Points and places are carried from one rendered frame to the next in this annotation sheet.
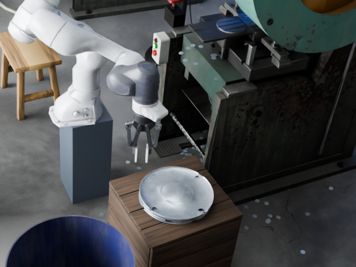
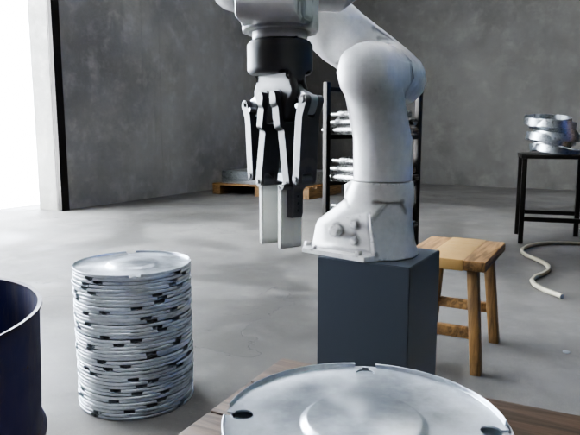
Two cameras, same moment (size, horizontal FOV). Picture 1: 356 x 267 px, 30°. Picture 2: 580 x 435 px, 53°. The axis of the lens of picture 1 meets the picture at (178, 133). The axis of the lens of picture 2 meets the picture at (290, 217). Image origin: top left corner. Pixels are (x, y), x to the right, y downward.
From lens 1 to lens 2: 221 cm
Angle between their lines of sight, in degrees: 62
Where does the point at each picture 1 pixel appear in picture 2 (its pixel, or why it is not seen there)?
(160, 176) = (381, 380)
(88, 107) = (361, 220)
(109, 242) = (22, 395)
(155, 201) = (274, 405)
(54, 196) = not seen: outside the picture
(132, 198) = not seen: hidden behind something
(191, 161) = (548, 421)
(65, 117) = (320, 235)
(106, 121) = (393, 267)
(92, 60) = (346, 62)
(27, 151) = not seen: hidden behind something
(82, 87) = (357, 168)
